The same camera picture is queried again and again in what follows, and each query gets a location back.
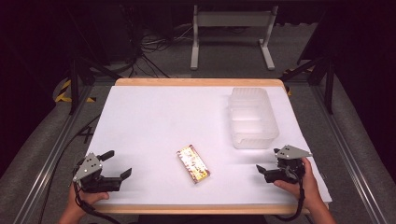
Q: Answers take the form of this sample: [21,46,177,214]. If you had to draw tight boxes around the yellow black hazard tape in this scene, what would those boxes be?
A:
[282,66,314,97]
[54,79,97,104]

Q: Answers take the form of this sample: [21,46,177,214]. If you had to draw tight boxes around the person's right hand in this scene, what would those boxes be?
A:
[273,157,325,212]

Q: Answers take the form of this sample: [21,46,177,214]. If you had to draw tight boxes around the person's left hand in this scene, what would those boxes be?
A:
[65,183,110,217]

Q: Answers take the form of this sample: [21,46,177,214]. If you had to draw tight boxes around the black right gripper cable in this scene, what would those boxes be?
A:
[273,175,306,223]

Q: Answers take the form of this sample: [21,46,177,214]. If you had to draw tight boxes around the person's dark clothing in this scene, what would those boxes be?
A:
[135,214,269,224]

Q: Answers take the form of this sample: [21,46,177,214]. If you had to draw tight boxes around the black metal stand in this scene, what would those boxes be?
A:
[66,55,123,116]
[281,55,336,116]

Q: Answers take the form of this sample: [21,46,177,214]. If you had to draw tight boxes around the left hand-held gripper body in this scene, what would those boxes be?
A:
[72,151,122,193]

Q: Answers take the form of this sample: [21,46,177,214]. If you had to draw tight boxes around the yellow patterned snack bar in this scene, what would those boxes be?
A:
[176,144,212,185]

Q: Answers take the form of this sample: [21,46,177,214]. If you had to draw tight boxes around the clear plastic container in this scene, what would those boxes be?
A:
[228,86,280,150]

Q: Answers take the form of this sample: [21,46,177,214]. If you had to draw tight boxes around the black floor cable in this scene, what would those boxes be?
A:
[36,113,103,224]

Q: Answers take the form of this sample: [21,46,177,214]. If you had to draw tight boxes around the white metal stand frame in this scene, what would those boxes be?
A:
[190,4,279,71]

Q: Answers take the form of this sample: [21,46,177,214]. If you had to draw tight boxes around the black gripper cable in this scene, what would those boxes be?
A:
[273,175,306,223]
[72,182,123,224]

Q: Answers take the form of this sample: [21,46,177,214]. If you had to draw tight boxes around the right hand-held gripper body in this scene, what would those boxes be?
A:
[263,144,313,185]

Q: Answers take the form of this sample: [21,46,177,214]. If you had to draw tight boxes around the aluminium rail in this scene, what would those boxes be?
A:
[11,85,95,224]
[310,83,390,224]

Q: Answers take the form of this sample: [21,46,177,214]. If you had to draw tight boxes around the white table mat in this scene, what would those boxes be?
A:
[84,85,333,206]

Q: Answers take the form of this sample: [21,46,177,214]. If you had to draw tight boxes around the bundle of floor cables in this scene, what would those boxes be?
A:
[120,22,194,79]

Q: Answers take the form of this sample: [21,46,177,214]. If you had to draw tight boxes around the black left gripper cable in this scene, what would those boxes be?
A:
[72,182,123,224]

